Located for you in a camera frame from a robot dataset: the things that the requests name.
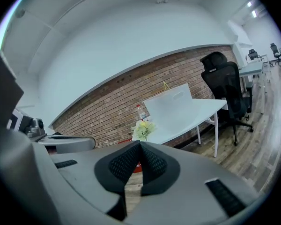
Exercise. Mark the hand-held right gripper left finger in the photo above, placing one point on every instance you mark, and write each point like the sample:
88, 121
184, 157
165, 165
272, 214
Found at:
84, 172

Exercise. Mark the white office desk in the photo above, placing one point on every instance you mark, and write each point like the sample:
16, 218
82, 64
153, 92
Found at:
253, 70

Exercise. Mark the round ceiling detector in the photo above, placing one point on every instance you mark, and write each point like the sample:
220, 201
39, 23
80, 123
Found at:
21, 12

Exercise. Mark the yellow flowers bouquet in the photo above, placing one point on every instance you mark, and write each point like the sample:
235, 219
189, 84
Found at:
144, 129

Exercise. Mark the black mesh office chair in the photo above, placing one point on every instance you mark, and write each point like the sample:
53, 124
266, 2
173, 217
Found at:
276, 53
227, 90
253, 54

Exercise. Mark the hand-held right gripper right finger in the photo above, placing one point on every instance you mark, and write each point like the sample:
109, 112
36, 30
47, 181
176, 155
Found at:
201, 172

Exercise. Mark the white plastic bin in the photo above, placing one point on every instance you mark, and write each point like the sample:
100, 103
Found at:
168, 107

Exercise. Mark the rectangular ceiling light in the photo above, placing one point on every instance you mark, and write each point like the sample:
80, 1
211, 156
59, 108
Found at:
249, 4
254, 13

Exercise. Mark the clear bottle red cap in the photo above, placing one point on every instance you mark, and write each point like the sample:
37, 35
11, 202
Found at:
141, 112

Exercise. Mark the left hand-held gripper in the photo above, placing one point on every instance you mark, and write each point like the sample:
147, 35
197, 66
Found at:
34, 126

